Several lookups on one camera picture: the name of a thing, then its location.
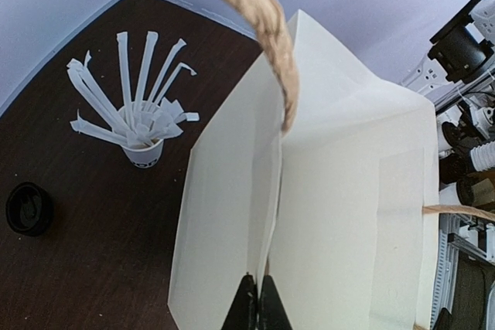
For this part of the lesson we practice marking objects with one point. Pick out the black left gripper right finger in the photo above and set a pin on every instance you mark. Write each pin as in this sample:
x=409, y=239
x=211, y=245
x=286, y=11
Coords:
x=272, y=315

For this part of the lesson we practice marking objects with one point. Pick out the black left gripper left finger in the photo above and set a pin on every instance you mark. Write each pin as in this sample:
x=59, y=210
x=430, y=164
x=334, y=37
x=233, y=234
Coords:
x=242, y=314

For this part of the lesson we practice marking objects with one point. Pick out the brown paper takeout bag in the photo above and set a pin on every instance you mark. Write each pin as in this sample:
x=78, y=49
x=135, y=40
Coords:
x=320, y=174

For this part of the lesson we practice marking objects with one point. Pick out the white cup holding straws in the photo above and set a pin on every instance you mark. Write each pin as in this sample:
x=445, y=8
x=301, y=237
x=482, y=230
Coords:
x=143, y=155

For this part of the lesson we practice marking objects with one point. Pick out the stack of black cup lids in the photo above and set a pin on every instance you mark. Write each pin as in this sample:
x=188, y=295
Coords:
x=29, y=210

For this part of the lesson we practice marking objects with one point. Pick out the aluminium front rail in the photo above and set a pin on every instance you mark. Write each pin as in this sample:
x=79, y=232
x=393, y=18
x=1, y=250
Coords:
x=463, y=294

